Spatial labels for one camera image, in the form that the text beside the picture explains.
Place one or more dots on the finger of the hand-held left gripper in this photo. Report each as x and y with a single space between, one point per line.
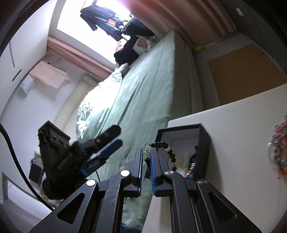
109 134
111 147

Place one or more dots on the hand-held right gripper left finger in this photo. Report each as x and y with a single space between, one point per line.
140 165

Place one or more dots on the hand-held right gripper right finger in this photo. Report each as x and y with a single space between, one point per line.
153 168

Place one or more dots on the black jewelry box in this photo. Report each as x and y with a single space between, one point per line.
179 128

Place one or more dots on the colourful bead jewelry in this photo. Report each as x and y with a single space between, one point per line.
192 167

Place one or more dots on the colourful jewelry pile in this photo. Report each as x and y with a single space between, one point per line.
278 147

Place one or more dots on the dark box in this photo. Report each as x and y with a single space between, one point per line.
35 173

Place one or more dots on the green duvet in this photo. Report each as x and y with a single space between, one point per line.
89 112

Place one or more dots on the cream padded headboard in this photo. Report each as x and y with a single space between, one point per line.
71 100

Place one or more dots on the bed with green sheet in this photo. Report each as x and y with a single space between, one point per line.
145 89

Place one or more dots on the beige small cushion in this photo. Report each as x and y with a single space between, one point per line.
123 67

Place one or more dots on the white air conditioner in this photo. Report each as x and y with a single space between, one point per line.
25 86

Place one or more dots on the pink cloth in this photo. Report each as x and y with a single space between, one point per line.
49 74

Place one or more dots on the dark clothes pile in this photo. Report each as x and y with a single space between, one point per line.
127 49

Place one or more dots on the narrow pink curtain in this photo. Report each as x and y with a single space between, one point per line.
74 53

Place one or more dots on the white printed pillow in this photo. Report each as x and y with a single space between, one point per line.
142 44

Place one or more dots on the hanging dark clothes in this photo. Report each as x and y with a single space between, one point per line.
101 18

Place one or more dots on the green floor item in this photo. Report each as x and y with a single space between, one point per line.
199 48

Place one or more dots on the flat brown cardboard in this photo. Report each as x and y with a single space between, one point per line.
242 74

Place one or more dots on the wide pink curtain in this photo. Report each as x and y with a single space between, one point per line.
190 15

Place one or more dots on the white wall socket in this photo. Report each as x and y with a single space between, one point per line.
239 11

